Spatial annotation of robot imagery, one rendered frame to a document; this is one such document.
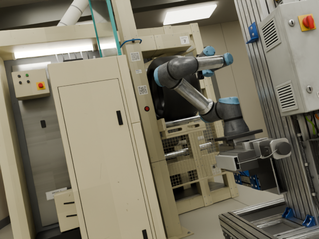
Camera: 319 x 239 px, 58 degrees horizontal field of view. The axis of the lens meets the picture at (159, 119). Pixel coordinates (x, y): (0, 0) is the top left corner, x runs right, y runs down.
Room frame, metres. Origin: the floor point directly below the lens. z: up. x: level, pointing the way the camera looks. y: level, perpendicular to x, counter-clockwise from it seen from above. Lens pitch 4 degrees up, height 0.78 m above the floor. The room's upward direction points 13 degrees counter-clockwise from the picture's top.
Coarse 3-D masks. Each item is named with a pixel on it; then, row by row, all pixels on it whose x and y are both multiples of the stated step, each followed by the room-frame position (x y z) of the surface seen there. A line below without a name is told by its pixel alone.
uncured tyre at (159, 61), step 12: (156, 60) 2.38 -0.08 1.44; (168, 60) 2.31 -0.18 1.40; (156, 84) 2.75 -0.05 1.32; (192, 84) 2.27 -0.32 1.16; (156, 96) 2.78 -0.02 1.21; (168, 96) 2.25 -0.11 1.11; (180, 96) 2.25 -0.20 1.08; (156, 108) 2.74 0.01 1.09; (168, 108) 2.30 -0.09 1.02; (180, 108) 2.30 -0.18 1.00; (192, 108) 2.35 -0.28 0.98; (168, 120) 2.41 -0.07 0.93
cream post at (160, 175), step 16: (112, 0) 2.43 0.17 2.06; (128, 0) 2.37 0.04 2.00; (128, 16) 2.36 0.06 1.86; (128, 32) 2.35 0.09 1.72; (128, 48) 2.34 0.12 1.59; (128, 64) 2.37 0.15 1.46; (144, 80) 2.37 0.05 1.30; (144, 96) 2.36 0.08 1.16; (144, 112) 2.35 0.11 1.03; (144, 128) 2.34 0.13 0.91; (160, 144) 2.37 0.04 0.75; (160, 160) 2.36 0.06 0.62; (160, 176) 2.35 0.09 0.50; (160, 192) 2.35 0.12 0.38; (160, 208) 2.35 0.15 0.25; (176, 208) 2.38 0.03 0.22; (176, 224) 2.37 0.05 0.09
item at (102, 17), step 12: (96, 0) 1.77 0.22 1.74; (108, 0) 1.50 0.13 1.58; (96, 12) 1.85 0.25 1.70; (108, 12) 1.53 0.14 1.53; (96, 24) 1.93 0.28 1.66; (108, 24) 1.59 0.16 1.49; (96, 36) 2.00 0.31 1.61; (108, 36) 1.66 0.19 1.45; (108, 48) 1.73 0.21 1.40; (120, 48) 1.50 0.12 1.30
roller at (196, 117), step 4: (192, 116) 2.41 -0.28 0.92; (196, 116) 2.41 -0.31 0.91; (172, 120) 2.35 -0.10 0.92; (176, 120) 2.35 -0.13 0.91; (180, 120) 2.36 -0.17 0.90; (184, 120) 2.37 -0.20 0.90; (188, 120) 2.39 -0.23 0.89; (192, 120) 2.40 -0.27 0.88; (168, 124) 2.33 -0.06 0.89; (172, 124) 2.34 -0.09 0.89; (176, 124) 2.36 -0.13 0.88
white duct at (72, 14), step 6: (78, 0) 2.52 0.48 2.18; (84, 0) 2.54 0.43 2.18; (72, 6) 2.50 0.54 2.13; (78, 6) 2.51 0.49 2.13; (84, 6) 2.56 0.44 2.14; (66, 12) 2.50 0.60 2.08; (72, 12) 2.49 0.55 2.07; (78, 12) 2.52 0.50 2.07; (66, 18) 2.47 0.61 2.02; (72, 18) 2.49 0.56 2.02; (78, 18) 2.56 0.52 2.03; (60, 24) 2.46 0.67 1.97; (66, 24) 2.47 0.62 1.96; (72, 24) 2.51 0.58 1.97
